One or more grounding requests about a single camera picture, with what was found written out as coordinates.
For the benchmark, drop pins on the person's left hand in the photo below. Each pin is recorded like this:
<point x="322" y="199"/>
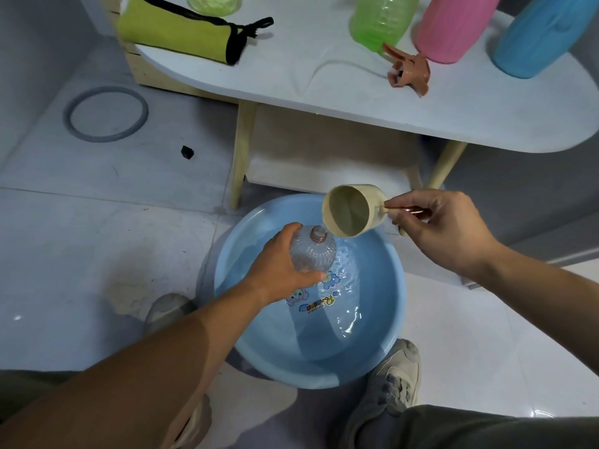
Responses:
<point x="271" y="271"/>

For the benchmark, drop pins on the person's right hand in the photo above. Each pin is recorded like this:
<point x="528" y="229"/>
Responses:
<point x="449" y="233"/>

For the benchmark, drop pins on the person's left thumb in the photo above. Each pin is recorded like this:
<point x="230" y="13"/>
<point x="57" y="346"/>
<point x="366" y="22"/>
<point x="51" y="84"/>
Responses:
<point x="311" y="279"/>

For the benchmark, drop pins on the person's right thumb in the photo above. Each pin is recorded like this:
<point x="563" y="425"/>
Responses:
<point x="403" y="224"/>

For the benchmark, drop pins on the clear plastic bottle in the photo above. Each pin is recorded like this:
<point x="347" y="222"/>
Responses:
<point x="311" y="252"/>

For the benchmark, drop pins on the person's left forearm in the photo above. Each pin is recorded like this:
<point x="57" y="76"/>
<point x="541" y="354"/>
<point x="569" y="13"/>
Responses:
<point x="140" y="378"/>

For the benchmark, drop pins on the person's right forearm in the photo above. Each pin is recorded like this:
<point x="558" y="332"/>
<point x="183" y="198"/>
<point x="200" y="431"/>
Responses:
<point x="547" y="299"/>

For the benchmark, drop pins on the light blue plastic basin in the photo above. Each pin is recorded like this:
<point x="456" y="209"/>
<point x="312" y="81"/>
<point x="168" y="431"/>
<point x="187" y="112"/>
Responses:
<point x="369" y="322"/>

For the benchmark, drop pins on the wooden table leg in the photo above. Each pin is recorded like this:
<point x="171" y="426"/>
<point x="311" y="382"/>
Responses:
<point x="242" y="154"/>
<point x="447" y="165"/>

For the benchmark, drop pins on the white lower table shelf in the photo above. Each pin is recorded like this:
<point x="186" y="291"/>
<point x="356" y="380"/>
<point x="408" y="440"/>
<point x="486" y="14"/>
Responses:
<point x="318" y="175"/>

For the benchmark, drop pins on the person's right grey shoe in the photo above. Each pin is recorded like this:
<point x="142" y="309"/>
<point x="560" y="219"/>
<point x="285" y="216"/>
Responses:
<point x="393" y="378"/>

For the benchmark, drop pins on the person's grey shoe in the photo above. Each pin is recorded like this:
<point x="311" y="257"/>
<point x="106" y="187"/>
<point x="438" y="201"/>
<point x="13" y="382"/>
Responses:
<point x="393" y="378"/>
<point x="168" y="308"/>

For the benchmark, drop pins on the person's left grey shoe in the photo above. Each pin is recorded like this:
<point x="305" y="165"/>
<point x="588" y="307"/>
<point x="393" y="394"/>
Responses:
<point x="168" y="308"/>

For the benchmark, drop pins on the brown hair claw clip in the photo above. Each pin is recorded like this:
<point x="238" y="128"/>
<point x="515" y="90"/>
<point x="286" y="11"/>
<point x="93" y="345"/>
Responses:
<point x="409" y="70"/>

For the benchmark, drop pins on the small black cap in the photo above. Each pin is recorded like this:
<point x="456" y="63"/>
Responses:
<point x="187" y="152"/>

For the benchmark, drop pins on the pink plastic bottle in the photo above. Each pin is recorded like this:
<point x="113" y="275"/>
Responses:
<point x="451" y="27"/>

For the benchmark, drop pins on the green plastic bottle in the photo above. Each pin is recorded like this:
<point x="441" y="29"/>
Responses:
<point x="381" y="20"/>

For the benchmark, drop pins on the olive green trousers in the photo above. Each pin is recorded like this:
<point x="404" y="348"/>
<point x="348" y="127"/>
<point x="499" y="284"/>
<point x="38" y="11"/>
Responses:
<point x="468" y="430"/>

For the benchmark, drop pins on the blue plastic bottle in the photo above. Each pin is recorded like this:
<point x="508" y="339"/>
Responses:
<point x="538" y="37"/>

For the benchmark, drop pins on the pale green translucent container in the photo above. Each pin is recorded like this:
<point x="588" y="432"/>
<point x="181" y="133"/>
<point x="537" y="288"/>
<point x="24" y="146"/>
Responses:
<point x="215" y="4"/>

